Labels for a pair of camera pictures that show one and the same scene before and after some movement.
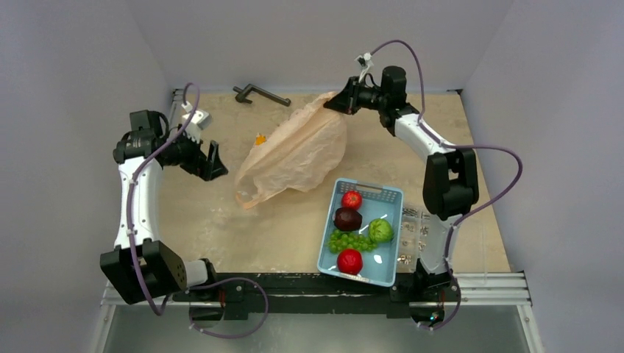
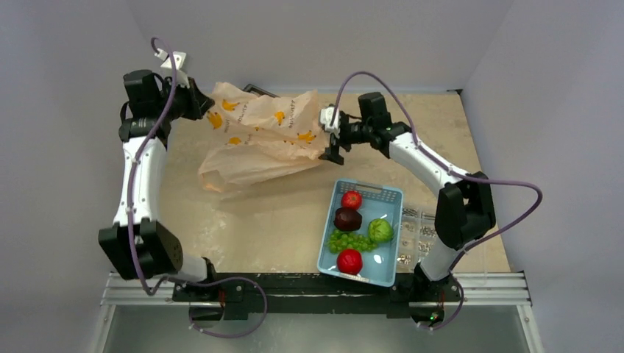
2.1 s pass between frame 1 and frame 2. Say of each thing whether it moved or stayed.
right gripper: moved
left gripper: moved
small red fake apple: stayed
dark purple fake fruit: stayed
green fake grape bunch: stayed
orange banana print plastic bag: moved
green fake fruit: stayed
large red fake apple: stayed
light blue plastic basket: stayed
